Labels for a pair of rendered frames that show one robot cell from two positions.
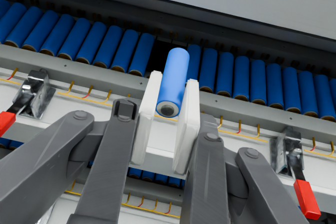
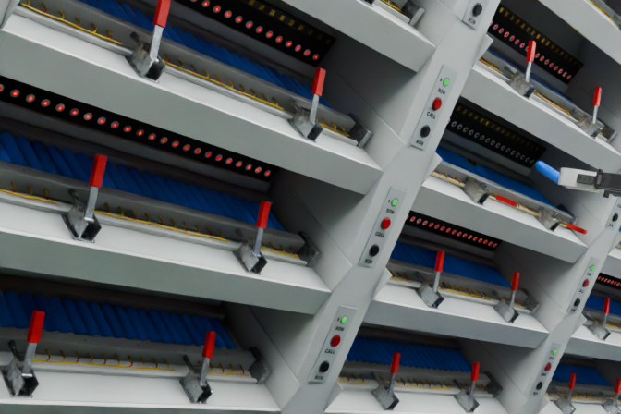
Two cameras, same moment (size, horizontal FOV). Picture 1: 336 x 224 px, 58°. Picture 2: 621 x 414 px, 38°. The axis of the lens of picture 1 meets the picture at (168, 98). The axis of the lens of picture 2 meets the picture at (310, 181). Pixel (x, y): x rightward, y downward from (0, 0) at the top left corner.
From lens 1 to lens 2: 1.52 m
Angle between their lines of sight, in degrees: 52
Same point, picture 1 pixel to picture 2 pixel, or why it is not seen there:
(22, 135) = (468, 219)
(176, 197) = (470, 282)
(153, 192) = (461, 279)
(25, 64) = (462, 174)
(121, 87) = (493, 187)
